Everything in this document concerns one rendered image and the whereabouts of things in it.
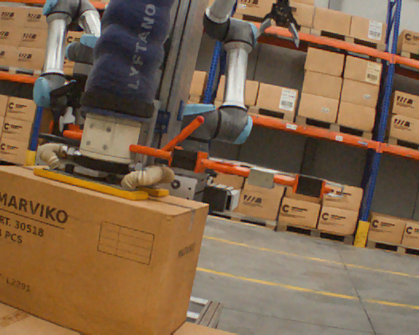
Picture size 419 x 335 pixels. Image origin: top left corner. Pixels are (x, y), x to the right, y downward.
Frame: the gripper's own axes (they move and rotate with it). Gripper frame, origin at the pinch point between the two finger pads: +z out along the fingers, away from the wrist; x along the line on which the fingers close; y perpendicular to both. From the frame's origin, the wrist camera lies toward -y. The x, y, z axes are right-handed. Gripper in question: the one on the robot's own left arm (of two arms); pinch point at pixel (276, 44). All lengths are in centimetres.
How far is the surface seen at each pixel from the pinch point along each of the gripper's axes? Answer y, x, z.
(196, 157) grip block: 45, -13, 43
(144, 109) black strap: 43, -30, 33
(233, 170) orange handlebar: 45, -2, 45
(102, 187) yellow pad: 53, -35, 56
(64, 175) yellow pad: 50, -49, 55
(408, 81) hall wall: -808, 200, -135
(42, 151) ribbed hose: 47, -58, 51
